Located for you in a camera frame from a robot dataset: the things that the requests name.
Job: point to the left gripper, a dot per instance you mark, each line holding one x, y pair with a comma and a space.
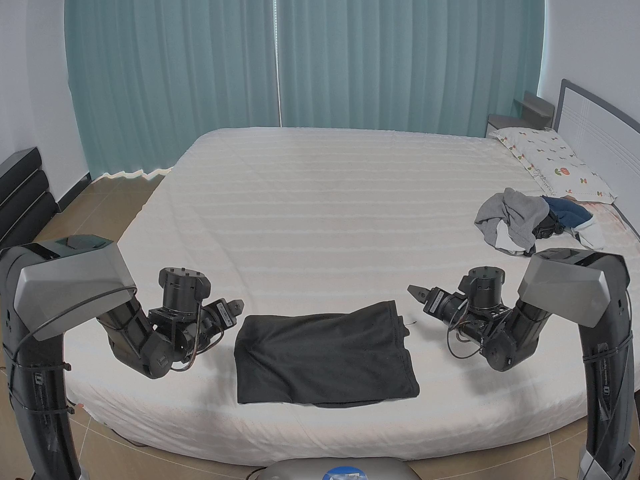
220, 320

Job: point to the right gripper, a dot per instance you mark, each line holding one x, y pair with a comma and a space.
447, 308

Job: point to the black T-shirt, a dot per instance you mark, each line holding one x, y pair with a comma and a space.
325, 358

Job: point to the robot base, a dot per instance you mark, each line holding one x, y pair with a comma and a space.
300, 470

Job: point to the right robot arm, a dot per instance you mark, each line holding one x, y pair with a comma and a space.
570, 288

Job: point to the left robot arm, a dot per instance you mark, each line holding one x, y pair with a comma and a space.
75, 278

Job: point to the pile of clothes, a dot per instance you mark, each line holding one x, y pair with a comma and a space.
515, 213

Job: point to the bed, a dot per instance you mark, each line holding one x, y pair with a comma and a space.
325, 193

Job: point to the grey bedside table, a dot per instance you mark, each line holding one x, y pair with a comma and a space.
500, 120

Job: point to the white printed pillow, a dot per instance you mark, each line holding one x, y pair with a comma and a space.
560, 163

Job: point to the black chest of drawers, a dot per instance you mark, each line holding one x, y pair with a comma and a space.
25, 198

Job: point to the blue-green curtain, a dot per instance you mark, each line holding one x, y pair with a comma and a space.
175, 68
410, 43

